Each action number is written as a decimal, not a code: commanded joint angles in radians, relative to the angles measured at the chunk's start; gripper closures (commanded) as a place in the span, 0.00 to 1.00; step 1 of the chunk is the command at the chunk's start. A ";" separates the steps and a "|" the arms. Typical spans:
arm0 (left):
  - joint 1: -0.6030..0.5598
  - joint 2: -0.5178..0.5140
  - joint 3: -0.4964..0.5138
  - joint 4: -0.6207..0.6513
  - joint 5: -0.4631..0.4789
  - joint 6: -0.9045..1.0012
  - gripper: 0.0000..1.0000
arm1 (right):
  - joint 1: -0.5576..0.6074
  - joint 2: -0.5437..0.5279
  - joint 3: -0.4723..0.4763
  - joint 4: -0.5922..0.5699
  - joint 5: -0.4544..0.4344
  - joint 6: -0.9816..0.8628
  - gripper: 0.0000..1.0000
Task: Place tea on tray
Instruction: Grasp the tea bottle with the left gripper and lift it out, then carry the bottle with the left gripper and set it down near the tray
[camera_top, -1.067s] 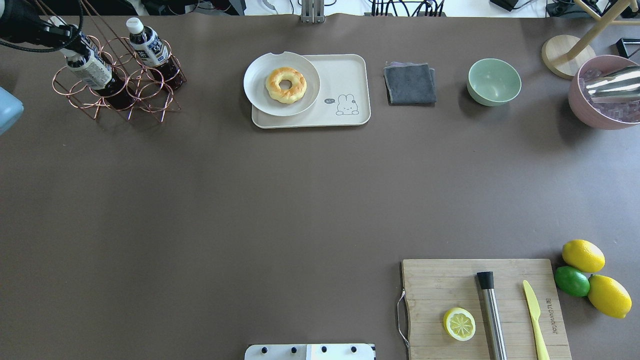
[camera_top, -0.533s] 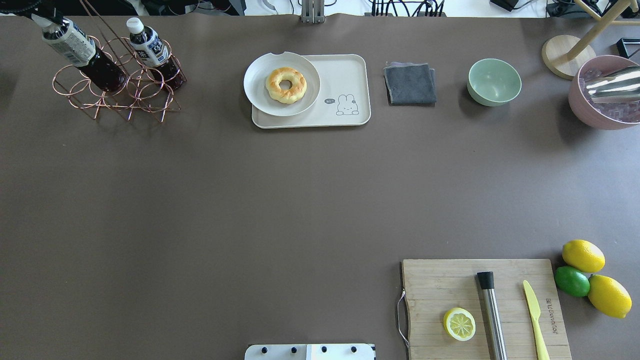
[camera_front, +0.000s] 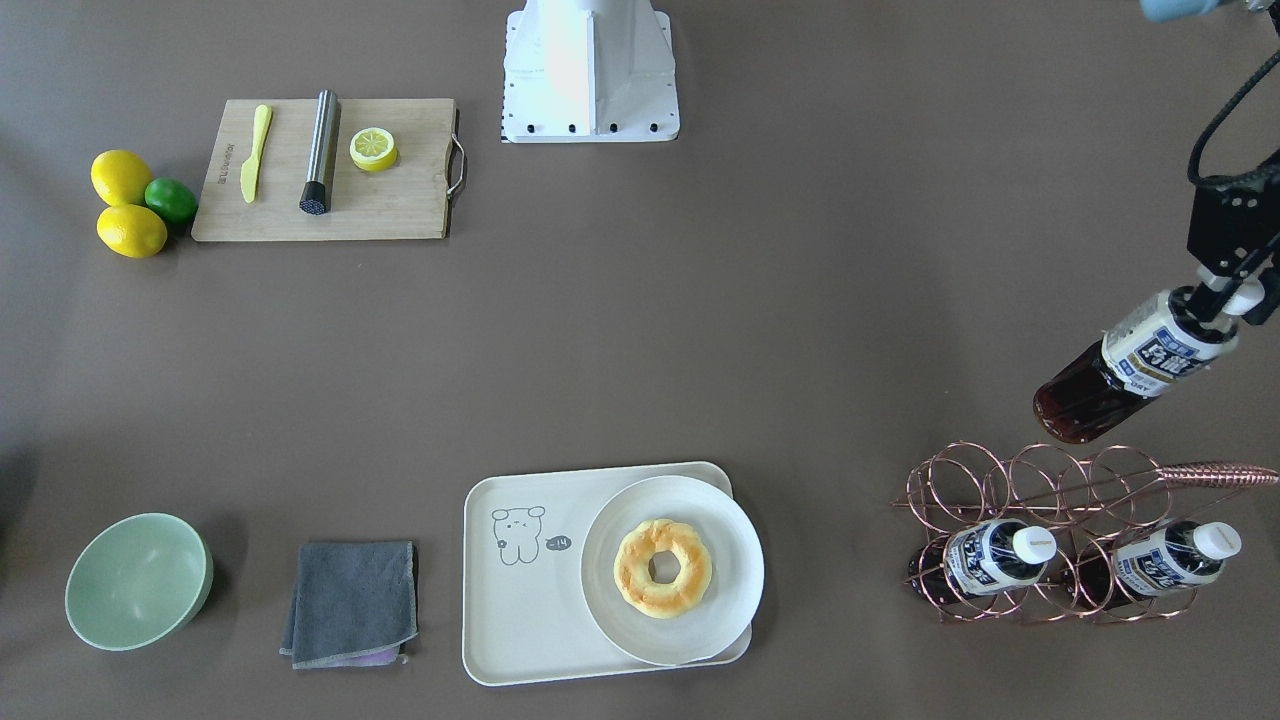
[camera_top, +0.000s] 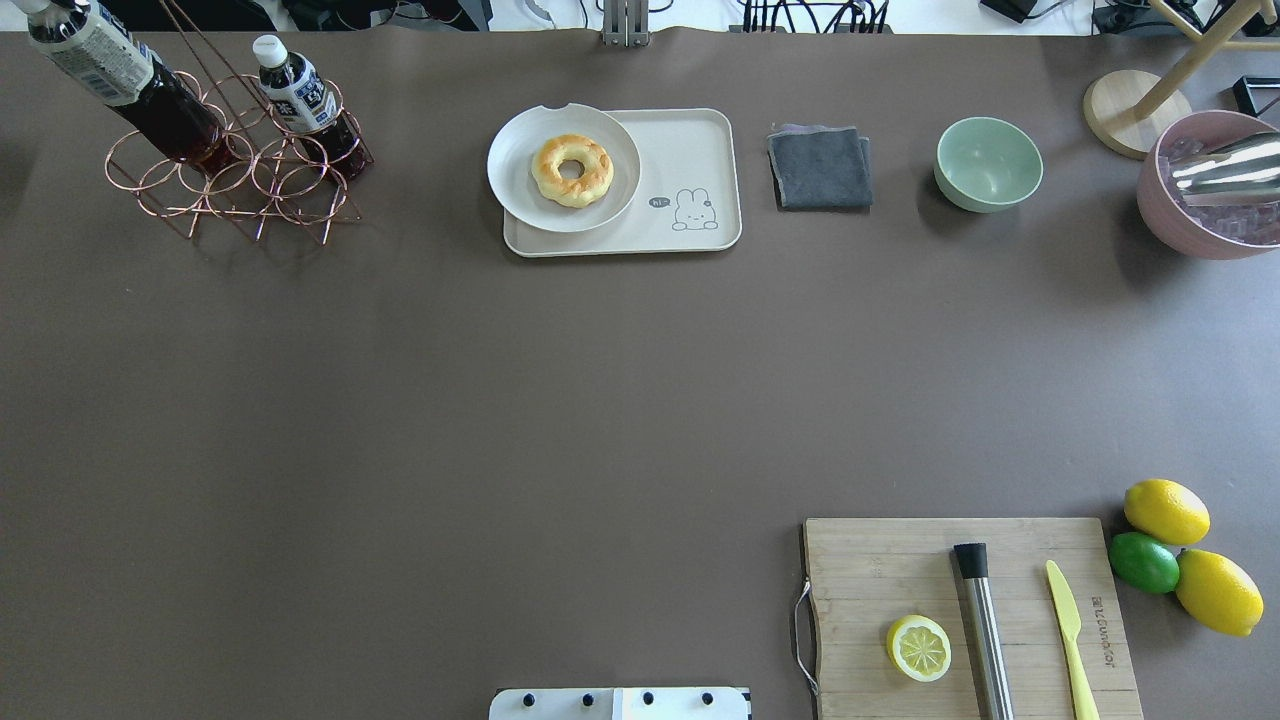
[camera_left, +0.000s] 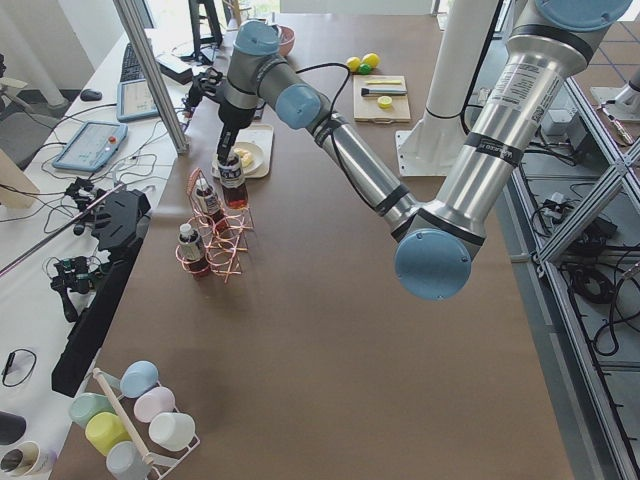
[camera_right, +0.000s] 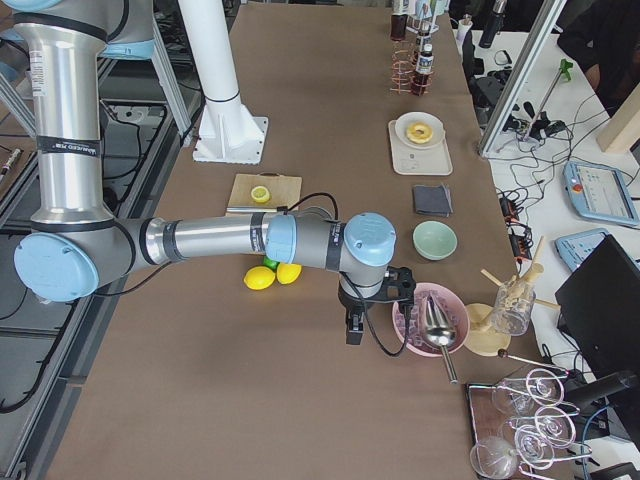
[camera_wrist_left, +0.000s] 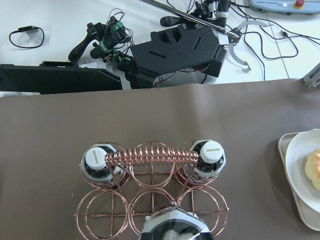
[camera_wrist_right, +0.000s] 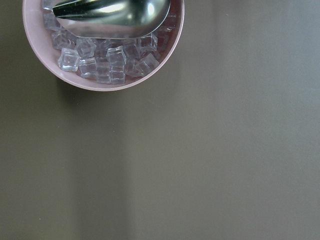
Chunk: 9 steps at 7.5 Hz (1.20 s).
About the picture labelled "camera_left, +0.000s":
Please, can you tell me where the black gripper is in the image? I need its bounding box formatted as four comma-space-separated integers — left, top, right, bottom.
182, 68, 235, 164

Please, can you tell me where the tea bottle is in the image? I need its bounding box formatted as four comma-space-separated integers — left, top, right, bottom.
218, 153, 248, 210
195, 177, 224, 223
178, 223, 209, 277

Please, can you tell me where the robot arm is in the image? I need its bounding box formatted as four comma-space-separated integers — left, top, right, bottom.
215, 1, 629, 300

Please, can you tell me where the cream tray with bunny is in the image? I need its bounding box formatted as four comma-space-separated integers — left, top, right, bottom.
233, 124, 274, 177

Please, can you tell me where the white round plate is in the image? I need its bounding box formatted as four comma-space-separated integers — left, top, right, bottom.
233, 142, 269, 178

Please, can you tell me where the blue teach pendant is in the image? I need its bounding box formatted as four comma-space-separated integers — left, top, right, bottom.
52, 121, 128, 173
116, 79, 159, 123

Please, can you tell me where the pink ice bowl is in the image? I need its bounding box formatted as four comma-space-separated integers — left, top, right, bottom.
278, 25, 296, 57

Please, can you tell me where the steel muddler black tip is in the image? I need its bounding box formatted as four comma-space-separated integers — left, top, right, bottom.
360, 87, 407, 97

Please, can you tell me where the upper whole yellow lemon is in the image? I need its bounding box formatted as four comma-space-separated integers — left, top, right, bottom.
345, 57, 362, 72

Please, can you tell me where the whole yellow lemon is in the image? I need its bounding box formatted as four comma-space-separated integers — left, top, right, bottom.
362, 52, 380, 69
345, 57, 362, 72

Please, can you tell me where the yellow plastic knife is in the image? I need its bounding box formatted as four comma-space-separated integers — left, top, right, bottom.
365, 78, 402, 85

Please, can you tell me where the green lime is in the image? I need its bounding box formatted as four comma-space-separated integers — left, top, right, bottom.
356, 62, 373, 75

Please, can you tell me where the bamboo cutting board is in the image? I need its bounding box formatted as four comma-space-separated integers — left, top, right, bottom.
353, 75, 411, 123

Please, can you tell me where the half lemon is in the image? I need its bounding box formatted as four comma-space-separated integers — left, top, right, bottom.
377, 95, 393, 110

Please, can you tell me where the lower whole yellow lemon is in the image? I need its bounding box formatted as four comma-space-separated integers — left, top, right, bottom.
362, 52, 380, 69

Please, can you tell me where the cup rack with pastel cups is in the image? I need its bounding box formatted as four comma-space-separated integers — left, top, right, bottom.
69, 360, 201, 479

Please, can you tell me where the glazed ring donut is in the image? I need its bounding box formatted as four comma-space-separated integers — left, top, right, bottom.
234, 148, 254, 169

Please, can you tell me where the copper wire bottle rack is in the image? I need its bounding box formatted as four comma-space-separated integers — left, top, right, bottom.
175, 168, 254, 283

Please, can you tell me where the aluminium frame post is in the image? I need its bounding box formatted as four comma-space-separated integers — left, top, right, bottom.
113, 0, 189, 155

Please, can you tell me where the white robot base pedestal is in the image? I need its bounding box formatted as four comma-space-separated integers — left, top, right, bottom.
396, 0, 502, 177

